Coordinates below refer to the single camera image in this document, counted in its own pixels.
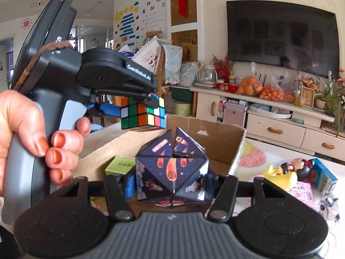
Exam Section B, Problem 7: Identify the green cardboard box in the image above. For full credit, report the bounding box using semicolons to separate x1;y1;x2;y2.
72;114;247;216

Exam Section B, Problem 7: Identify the red berry bouquet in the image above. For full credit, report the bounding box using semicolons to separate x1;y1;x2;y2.
210;54;230;83

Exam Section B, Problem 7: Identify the dark space folding puzzle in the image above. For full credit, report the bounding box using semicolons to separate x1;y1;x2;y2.
135;128;209;208

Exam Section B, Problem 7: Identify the framed picture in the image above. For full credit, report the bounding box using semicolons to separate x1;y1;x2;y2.
300;87;315;108

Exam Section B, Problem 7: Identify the blue black tall box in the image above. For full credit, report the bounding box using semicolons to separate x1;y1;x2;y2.
309;158;337;195

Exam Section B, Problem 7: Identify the pink storage box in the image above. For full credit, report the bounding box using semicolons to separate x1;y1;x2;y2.
223;102;247;127

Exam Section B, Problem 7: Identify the lime green box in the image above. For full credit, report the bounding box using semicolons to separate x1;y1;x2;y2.
105;156;136;175

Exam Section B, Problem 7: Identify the bag of large oranges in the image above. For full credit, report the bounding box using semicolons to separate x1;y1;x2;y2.
236;76;263;96

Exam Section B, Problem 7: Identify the rubiks cube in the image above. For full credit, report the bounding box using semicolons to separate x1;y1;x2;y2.
121;95;167;131

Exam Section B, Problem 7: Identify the wooden chair with cover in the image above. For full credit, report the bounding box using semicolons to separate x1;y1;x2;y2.
132;36;184;98

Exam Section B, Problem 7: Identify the cream tv cabinet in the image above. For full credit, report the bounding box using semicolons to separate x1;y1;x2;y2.
190;87;344;161

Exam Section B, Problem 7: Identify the green waste bin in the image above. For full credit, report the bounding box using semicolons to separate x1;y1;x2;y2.
174;101;192;117

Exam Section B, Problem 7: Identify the yellow duck toy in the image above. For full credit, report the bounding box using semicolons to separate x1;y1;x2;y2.
262;164;298;190

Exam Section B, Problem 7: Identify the black television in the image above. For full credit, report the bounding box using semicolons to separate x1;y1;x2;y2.
226;0;340;77

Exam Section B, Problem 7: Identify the person's left hand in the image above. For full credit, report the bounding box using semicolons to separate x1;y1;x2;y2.
1;90;91;196

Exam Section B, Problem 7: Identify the pink cartoon box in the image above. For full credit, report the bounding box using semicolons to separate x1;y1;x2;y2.
287;181;315;208

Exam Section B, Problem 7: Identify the white astronaut figurine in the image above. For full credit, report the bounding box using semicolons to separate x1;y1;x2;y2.
314;191;340;223

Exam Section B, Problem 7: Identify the glass kettle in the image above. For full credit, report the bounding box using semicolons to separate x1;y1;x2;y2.
196;64;218;86

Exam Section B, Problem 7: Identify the black haired doll figurine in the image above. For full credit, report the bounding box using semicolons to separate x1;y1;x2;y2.
281;158;315;181

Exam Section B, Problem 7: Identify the bag of small tangerines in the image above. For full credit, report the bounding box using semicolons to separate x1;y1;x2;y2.
259;86;284;101

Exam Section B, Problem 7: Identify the potted green plant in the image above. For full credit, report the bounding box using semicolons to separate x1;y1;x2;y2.
316;69;344;133

